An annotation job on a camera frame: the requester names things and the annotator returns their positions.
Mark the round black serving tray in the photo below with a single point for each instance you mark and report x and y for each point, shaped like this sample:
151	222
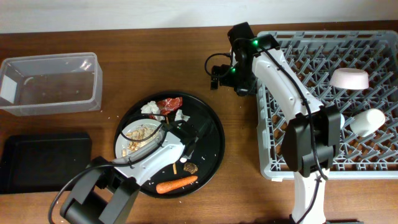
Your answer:
208	153

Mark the white plastic fork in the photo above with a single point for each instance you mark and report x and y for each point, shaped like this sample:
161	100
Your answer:
178	117

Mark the white cup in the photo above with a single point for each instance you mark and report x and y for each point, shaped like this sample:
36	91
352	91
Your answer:
367	122

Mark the white round plate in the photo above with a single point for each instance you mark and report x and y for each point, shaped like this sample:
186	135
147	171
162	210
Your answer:
121	140

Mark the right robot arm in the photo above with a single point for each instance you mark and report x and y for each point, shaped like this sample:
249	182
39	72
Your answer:
312	135

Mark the black rectangular tray bin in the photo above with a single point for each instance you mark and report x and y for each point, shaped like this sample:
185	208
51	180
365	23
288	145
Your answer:
43	162

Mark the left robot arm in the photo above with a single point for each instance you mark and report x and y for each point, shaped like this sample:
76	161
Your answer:
105	191

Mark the white tissue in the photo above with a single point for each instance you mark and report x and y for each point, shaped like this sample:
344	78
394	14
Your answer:
150	108

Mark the brown food lump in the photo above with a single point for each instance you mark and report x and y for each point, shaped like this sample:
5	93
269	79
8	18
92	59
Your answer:
190	167

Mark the wooden chopstick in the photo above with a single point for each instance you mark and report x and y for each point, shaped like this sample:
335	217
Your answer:
174	168

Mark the rice and food scraps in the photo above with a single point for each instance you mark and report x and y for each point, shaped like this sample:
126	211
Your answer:
141	135

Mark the grey dishwasher rack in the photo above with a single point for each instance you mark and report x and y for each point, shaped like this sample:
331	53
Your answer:
315	55

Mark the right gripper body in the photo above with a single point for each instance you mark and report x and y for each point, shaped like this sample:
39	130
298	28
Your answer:
241	79

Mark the orange carrot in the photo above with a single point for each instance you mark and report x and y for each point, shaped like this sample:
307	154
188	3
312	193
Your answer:
165	187

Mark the light blue cup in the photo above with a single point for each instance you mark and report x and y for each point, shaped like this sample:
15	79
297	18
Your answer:
342	121

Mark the red crumpled wrapper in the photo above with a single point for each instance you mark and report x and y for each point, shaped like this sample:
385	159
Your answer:
169	105

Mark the pink bowl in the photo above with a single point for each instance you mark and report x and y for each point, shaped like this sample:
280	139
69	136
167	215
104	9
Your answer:
350	79

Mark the clear plastic bin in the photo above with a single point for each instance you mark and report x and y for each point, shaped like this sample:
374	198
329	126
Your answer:
51	84

